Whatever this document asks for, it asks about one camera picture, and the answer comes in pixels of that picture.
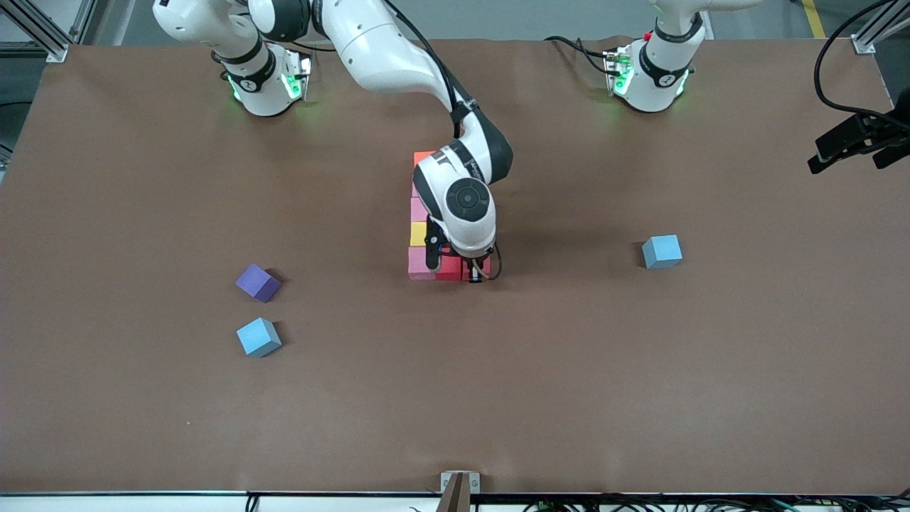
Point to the orange foam block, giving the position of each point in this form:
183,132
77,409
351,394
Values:
423,156

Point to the brown table cover sheet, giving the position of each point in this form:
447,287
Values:
455,398

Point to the aluminium frame profile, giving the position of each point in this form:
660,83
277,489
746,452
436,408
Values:
55,50
864,44

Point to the pink foam block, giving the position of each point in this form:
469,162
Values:
418,263
414,188
416,210

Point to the white table edge rail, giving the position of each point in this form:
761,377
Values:
142,503

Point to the purple foam block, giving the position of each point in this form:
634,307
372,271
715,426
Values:
257,281

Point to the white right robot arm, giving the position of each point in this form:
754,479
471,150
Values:
384,50

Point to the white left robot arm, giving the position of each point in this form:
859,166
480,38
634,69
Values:
657,78

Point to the grey metal edge bracket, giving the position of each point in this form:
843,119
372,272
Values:
475,482

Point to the light blue foam block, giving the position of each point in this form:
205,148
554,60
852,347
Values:
258,337
662,251

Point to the yellow foam block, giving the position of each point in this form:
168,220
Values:
417,234

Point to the yellow floor tape strip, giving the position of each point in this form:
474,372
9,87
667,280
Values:
815,21

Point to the red foam block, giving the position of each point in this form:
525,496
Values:
463,269
451,269

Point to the brown post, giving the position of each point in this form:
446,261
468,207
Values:
455,498

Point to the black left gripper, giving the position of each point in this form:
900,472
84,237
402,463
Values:
862,132

